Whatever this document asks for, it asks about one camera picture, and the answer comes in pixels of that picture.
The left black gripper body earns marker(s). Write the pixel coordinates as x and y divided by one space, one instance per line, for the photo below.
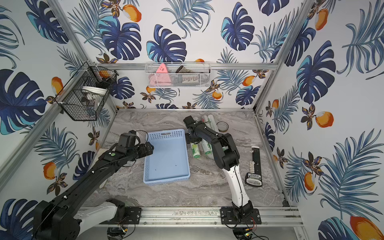
145 148

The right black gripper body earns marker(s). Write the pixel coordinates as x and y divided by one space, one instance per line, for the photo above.
188 139

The plastic wrap roll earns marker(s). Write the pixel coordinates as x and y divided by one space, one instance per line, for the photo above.
213 123
206 147
195 150
205 119

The light blue plastic basket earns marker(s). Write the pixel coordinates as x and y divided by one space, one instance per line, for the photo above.
169 161

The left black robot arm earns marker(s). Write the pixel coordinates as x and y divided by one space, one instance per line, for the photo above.
55 220

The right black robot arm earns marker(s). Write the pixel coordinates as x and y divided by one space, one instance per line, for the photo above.
226 156

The brown item in basket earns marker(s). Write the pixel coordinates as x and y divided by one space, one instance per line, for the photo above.
183 70

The white bowl in basket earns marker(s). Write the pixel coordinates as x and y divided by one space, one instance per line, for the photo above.
86 90

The pink triangular item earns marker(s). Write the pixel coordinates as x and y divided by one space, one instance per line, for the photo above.
160 78

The white wire wall basket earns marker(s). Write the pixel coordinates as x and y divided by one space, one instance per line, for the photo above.
201 76

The black wire wall basket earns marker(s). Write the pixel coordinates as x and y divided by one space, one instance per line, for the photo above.
82 107

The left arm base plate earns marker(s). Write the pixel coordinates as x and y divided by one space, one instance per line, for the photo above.
125 216

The aluminium front rail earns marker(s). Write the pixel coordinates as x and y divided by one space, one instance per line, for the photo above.
212 217

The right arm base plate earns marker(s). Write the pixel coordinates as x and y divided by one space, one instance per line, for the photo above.
228 217

